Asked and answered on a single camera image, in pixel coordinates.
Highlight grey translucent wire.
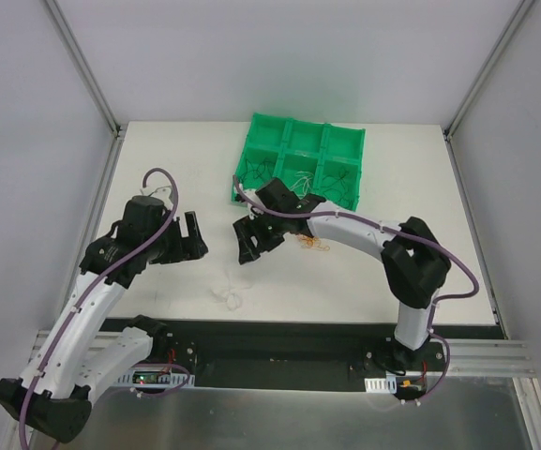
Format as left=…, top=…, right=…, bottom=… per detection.
left=208, top=271, right=255, bottom=311

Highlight dark blue wire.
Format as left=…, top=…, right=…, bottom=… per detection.
left=236, top=157, right=276, bottom=188

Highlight black thin wire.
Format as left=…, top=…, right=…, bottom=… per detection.
left=322, top=163, right=360, bottom=210

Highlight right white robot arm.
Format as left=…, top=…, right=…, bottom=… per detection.
left=233, top=178, right=451, bottom=375

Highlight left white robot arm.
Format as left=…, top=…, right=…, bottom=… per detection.
left=0, top=195, right=208, bottom=443

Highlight green compartment tray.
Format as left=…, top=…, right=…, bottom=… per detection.
left=235, top=113, right=366, bottom=211

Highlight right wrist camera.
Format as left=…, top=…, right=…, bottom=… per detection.
left=238, top=189, right=260, bottom=219

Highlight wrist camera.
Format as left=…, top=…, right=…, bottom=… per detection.
left=238, top=189, right=260, bottom=219
left=140, top=185, right=174, bottom=209

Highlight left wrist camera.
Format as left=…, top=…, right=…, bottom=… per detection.
left=140, top=185, right=174, bottom=209

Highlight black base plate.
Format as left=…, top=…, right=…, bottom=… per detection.
left=165, top=320, right=444, bottom=392

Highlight left white cable duct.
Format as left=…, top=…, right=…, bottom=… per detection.
left=114, top=368, right=195, bottom=389

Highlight white cable duct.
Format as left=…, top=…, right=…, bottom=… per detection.
left=114, top=368, right=195, bottom=389
left=364, top=378, right=397, bottom=395

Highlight right white cable duct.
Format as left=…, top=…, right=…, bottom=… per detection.
left=364, top=378, right=397, bottom=395

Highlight left aluminium post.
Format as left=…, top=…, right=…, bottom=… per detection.
left=42, top=0, right=122, bottom=137

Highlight aluminium post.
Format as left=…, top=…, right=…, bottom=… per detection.
left=42, top=0, right=122, bottom=137
left=443, top=0, right=538, bottom=142

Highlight aluminium frame rail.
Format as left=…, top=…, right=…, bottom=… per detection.
left=448, top=339, right=536, bottom=378

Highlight right aluminium post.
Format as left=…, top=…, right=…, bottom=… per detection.
left=443, top=0, right=538, bottom=142

